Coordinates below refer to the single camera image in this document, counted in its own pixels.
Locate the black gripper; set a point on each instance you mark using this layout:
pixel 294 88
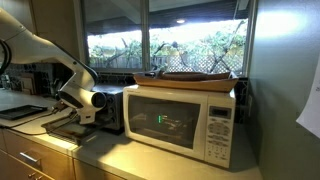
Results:
pixel 87 127

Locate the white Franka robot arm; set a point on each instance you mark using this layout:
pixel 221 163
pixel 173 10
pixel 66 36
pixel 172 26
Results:
pixel 40 50

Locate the silver toaster oven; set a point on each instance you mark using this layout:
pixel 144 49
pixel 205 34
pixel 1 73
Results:
pixel 115 106

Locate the white microwave oven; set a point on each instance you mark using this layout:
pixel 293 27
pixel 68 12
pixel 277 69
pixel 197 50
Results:
pixel 166 123

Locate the wooden drawer front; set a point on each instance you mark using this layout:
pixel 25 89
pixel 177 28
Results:
pixel 50 160

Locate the black flat tray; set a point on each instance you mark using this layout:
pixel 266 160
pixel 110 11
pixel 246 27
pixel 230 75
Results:
pixel 20 111

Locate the wooden cutting board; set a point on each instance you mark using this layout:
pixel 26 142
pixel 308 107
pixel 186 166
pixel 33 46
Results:
pixel 28 83

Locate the dark wooden dish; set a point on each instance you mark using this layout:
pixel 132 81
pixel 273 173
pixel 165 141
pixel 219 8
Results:
pixel 186 76

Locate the wooden serving tray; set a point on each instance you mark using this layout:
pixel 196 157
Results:
pixel 200 85

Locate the porch ceiling lamp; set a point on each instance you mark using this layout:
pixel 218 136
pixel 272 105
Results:
pixel 180 21

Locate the grey window frame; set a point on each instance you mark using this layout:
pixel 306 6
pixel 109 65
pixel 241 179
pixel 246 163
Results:
pixel 144 33

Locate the wall calendar paper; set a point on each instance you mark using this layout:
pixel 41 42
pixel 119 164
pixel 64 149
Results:
pixel 311 110

